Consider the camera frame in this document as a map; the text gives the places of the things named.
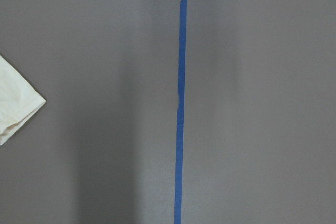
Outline cream long-sleeve printed shirt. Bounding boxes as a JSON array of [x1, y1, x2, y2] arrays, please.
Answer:
[[1, 57, 46, 145]]

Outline blue tape grid lines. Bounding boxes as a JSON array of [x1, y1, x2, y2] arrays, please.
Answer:
[[174, 0, 336, 224]]

